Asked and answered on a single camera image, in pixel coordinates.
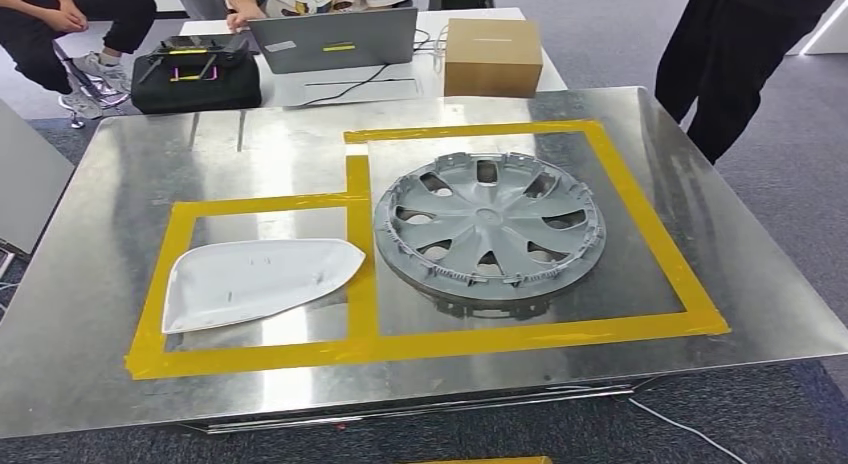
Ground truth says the white cabinet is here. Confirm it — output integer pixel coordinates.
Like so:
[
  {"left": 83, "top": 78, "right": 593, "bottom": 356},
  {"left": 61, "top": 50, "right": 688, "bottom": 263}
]
[{"left": 784, "top": 0, "right": 848, "bottom": 57}]

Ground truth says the large yellow tape frame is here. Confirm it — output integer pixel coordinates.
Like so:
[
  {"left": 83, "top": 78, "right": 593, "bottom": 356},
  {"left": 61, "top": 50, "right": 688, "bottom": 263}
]
[{"left": 343, "top": 119, "right": 732, "bottom": 356}]

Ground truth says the black carry bag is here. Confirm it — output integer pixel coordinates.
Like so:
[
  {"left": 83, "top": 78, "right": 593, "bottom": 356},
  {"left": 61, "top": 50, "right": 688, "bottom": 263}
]
[{"left": 130, "top": 48, "right": 264, "bottom": 115}]

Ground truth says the stainless steel workbench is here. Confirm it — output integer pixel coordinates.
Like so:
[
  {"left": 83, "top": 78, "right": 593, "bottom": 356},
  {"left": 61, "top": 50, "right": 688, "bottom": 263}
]
[{"left": 0, "top": 85, "right": 848, "bottom": 440}]

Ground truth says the black remote controller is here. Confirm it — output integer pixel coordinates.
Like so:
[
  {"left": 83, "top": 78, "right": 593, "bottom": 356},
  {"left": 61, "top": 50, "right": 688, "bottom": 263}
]
[{"left": 137, "top": 33, "right": 252, "bottom": 83}]

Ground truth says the brown cardboard box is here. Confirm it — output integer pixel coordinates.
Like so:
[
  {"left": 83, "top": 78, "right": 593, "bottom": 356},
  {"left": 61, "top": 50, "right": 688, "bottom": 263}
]
[{"left": 443, "top": 17, "right": 545, "bottom": 99}]

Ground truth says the grey laptop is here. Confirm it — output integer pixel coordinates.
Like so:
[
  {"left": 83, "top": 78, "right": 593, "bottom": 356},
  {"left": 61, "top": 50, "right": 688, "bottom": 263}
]
[{"left": 247, "top": 7, "right": 425, "bottom": 109}]

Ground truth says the black laptop cable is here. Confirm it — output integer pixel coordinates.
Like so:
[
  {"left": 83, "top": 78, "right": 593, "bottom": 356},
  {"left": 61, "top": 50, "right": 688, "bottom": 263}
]
[{"left": 291, "top": 28, "right": 433, "bottom": 110}]

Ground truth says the small yellow tape frame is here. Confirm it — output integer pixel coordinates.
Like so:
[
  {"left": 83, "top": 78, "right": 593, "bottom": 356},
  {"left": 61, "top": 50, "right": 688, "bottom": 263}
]
[{"left": 123, "top": 154, "right": 382, "bottom": 382}]

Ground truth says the grey plastic wheel cover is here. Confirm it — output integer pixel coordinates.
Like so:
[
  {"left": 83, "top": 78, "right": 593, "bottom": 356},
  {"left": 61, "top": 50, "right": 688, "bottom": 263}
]
[{"left": 372, "top": 150, "right": 607, "bottom": 320}]

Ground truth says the white curved plastic part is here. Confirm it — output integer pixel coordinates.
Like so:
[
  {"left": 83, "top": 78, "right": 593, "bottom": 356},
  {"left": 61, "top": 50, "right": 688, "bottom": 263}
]
[{"left": 161, "top": 237, "right": 368, "bottom": 336}]

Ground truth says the white side table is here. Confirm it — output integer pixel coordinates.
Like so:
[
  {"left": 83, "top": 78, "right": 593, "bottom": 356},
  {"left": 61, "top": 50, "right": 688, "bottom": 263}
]
[{"left": 0, "top": 98, "right": 76, "bottom": 264}]

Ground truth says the white cable loop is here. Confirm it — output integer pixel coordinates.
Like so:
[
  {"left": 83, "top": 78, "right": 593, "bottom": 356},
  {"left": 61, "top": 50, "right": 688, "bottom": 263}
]
[{"left": 429, "top": 23, "right": 453, "bottom": 79}]

